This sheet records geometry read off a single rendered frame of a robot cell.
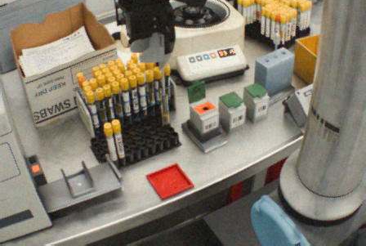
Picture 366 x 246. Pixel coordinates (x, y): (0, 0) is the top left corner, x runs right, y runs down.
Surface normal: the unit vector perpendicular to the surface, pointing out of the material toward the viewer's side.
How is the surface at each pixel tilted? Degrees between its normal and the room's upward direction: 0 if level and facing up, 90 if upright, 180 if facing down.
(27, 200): 90
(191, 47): 90
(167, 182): 0
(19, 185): 90
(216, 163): 0
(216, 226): 4
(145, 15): 90
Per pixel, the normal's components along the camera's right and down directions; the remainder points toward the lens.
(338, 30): -0.85, 0.36
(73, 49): 0.00, -0.76
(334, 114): -0.67, 0.49
